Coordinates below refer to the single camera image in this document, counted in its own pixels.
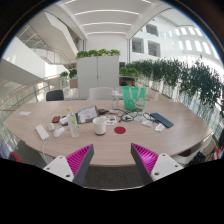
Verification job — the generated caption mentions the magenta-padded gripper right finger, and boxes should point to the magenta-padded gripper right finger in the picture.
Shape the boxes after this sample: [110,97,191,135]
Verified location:
[130,143,184,185]

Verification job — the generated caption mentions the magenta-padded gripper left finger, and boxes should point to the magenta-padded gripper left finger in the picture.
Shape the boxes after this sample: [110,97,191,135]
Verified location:
[43,143,95,187]

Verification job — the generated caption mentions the clear plastic bottle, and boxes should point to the clear plastic bottle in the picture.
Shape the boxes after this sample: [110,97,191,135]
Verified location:
[66,107,81,138]

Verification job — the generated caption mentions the white power strip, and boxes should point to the white power strip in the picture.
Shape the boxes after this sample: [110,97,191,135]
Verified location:
[35,124,50,141]

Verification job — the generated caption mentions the long clear plastic packet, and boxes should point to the long clear plastic packet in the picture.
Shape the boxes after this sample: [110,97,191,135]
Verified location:
[154,123,166,133]

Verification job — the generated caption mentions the dark blue keyboard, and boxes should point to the dark blue keyboard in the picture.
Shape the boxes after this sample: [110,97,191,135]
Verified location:
[149,112,175,129]

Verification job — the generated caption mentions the white card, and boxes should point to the white card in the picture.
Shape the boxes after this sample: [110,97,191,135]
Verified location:
[59,115,70,126]

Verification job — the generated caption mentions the flat round red coaster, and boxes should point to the flat round red coaster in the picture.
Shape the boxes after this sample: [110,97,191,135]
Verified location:
[113,126,127,135]

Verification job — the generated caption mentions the white cup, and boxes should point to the white cup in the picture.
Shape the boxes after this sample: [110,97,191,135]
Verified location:
[92,116,108,136]

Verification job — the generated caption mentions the brown booklet with white page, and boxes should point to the brown booklet with white page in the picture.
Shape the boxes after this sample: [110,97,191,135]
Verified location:
[76,105,100,124]

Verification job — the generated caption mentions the colourful sticker sheet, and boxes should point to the colourful sticker sheet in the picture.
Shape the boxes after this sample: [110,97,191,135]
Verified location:
[105,115,119,126]

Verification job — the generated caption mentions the black chair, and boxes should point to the black chair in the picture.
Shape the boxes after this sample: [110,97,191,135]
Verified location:
[45,89,65,102]

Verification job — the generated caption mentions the green tote bag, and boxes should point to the green tote bag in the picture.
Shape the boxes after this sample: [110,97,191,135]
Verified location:
[121,85,148,112]

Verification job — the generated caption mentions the glass railing with wooden handrail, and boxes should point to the glass railing with wooden handrail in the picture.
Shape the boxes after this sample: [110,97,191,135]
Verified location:
[0,74,63,113]

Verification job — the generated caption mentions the clear drinking tumbler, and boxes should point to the clear drinking tumbler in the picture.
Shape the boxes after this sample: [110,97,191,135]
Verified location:
[111,87,121,110]

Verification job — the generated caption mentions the white chair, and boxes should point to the white chair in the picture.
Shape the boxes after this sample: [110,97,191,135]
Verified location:
[88,86,115,101]

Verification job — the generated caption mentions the green hedge plant row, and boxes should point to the green hedge plant row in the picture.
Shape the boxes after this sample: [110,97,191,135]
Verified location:
[124,58,224,118]

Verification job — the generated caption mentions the potted green plants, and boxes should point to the potted green plants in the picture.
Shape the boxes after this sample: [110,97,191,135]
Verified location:
[59,68,78,89]

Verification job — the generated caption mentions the white cabinet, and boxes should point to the white cabinet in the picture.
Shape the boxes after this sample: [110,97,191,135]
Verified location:
[76,55,120,98]

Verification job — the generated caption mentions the planter box with plants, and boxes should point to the planter box with plants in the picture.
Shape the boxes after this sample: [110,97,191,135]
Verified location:
[119,66,139,87]

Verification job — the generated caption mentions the green plants on cabinet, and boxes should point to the green plants on cabinet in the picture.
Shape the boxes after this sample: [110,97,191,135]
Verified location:
[75,48,122,60]

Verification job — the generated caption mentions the ceiling light strips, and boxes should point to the ceiling light strips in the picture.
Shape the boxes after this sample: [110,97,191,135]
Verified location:
[64,0,153,36]

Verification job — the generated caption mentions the white power cable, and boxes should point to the white power cable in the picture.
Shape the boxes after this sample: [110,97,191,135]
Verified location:
[41,139,51,162]

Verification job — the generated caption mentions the black cables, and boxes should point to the black cables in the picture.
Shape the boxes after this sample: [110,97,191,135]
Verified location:
[118,109,156,123]

